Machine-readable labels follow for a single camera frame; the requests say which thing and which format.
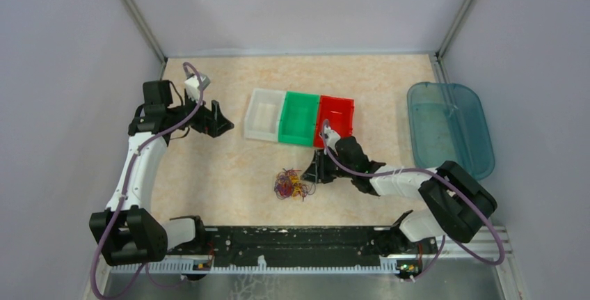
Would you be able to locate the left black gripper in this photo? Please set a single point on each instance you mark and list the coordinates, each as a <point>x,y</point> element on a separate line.
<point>212,122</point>

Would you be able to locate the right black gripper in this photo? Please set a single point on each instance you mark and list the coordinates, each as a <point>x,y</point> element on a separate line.
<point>316,172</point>

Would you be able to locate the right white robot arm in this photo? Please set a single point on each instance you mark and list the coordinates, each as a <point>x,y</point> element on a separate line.
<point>456,203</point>

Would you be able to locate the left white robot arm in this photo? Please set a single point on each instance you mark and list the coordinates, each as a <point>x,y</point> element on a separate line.
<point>126,230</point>

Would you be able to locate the white plastic bin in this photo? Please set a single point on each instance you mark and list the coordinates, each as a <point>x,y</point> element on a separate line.
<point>262,119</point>

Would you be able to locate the green plastic bin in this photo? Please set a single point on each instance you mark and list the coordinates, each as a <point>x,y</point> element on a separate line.
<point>298,118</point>

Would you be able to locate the red plastic bin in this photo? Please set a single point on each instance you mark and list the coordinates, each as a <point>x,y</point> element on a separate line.
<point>339,112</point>

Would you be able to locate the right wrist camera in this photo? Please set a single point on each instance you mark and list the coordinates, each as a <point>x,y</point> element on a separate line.
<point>329,137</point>

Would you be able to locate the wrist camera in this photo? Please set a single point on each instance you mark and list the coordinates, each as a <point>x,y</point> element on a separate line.
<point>329,137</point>
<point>195,84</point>

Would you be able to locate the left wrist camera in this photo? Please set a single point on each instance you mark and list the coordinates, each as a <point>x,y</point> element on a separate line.
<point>195,84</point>

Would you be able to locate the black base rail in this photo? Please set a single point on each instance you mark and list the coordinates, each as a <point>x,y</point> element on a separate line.
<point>302,246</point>

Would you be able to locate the white cable duct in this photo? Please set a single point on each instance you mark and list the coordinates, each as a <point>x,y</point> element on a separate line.
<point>189,267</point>

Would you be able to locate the aluminium frame post right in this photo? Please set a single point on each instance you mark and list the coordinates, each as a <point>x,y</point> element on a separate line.
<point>455,28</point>

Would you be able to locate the aluminium frame post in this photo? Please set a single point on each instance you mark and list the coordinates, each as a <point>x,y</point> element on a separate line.
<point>455,28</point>
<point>144,29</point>

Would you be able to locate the aluminium frame post left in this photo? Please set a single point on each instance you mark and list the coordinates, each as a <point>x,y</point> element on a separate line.
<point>144,29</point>

